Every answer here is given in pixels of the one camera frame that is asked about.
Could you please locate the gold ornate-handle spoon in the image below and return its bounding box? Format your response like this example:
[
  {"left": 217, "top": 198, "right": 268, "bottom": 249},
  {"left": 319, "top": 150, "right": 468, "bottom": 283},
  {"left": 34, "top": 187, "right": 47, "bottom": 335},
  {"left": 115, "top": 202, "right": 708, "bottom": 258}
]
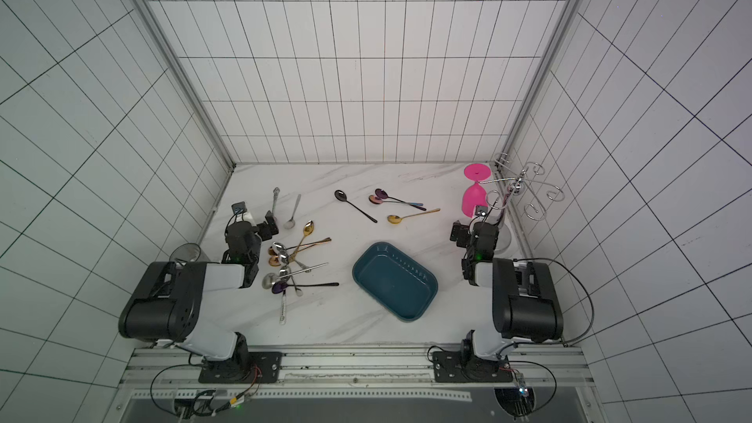
[{"left": 292, "top": 221, "right": 315, "bottom": 257}]

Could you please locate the teal storage box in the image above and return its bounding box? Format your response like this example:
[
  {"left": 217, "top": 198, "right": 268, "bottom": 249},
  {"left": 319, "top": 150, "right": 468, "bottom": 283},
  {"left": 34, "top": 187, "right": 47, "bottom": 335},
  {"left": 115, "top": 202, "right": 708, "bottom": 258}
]
[{"left": 352, "top": 242, "right": 439, "bottom": 322}]

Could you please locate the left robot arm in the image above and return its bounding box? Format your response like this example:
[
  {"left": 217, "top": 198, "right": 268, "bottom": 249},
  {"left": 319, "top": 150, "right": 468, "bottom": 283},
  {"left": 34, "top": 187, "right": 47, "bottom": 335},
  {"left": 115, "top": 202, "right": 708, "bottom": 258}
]
[{"left": 119, "top": 203, "right": 282, "bottom": 385}]

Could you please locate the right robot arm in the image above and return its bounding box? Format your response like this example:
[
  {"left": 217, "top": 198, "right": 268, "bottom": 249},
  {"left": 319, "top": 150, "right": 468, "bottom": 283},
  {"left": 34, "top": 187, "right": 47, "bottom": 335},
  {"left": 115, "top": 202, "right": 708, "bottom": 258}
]
[{"left": 428, "top": 221, "right": 564, "bottom": 386}]

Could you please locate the rose gold spoon upper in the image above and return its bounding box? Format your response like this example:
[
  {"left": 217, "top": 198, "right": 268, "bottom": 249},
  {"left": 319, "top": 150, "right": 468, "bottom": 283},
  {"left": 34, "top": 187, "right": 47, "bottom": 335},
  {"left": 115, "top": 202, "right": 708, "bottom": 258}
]
[{"left": 268, "top": 237, "right": 332, "bottom": 255}]

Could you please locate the rose gold spoon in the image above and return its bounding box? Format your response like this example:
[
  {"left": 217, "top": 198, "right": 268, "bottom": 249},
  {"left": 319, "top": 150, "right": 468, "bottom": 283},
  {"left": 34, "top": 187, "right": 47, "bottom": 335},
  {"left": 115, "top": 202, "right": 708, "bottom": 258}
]
[
  {"left": 268, "top": 237, "right": 332, "bottom": 255},
  {"left": 268, "top": 243, "right": 313, "bottom": 268}
]

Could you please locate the rose gold spoon lower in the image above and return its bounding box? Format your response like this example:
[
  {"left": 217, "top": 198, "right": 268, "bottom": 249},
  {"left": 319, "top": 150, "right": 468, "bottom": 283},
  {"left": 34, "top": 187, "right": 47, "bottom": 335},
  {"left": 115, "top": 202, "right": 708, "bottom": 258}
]
[{"left": 268, "top": 243, "right": 313, "bottom": 268}]

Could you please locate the silver ladle spoon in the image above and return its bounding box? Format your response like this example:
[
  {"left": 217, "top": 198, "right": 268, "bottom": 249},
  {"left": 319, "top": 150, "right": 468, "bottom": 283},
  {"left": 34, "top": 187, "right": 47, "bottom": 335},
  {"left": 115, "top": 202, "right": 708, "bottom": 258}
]
[{"left": 262, "top": 262, "right": 328, "bottom": 290}]

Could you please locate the purple spoon left group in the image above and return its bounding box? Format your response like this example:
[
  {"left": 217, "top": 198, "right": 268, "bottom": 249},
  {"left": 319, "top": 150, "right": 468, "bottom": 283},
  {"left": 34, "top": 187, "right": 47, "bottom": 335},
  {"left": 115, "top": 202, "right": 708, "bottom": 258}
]
[{"left": 271, "top": 281, "right": 340, "bottom": 296}]

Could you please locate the gold slim spoon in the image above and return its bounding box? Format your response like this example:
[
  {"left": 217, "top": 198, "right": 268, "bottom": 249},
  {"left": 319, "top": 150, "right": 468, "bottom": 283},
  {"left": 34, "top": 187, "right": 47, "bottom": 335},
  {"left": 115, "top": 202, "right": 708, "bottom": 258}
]
[{"left": 387, "top": 209, "right": 441, "bottom": 225}]

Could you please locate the black spoon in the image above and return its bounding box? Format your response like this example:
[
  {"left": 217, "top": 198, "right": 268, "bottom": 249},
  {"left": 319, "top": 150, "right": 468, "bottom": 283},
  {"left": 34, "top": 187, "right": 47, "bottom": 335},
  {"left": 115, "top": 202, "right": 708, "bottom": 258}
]
[{"left": 334, "top": 189, "right": 378, "bottom": 223}]

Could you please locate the pink plastic goblet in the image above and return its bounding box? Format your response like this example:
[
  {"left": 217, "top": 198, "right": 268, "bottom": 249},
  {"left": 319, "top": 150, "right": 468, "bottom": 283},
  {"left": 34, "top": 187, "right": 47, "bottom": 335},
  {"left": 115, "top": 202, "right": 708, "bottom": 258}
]
[{"left": 461, "top": 163, "right": 492, "bottom": 217}]

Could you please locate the clear drinking glass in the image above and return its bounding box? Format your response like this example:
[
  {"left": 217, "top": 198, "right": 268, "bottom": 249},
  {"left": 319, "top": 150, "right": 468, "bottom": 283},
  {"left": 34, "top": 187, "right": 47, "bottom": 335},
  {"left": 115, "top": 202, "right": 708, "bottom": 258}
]
[{"left": 170, "top": 243, "right": 206, "bottom": 264}]

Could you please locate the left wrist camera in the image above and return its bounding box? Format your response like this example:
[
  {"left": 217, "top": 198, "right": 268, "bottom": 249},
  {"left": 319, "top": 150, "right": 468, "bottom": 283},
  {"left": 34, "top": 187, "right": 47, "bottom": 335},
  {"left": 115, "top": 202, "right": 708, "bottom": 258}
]
[{"left": 231, "top": 202, "right": 256, "bottom": 225}]

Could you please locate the silver textured-handle spoon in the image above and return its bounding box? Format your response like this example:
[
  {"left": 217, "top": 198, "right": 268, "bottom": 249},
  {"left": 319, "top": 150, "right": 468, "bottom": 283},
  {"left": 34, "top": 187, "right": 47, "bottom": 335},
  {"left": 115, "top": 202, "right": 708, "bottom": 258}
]
[{"left": 275, "top": 272, "right": 289, "bottom": 325}]

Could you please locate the chrome wire cup rack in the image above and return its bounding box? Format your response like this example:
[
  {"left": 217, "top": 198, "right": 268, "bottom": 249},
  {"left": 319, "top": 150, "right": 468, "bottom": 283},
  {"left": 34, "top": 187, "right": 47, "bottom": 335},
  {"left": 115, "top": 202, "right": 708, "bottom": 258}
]
[{"left": 481, "top": 153, "right": 565, "bottom": 256}]

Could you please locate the aluminium mounting rail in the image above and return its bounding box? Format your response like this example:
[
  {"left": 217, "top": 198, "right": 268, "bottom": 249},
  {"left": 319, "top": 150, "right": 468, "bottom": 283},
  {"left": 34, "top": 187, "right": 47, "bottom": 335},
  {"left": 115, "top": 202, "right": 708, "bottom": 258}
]
[{"left": 115, "top": 345, "right": 595, "bottom": 410}]

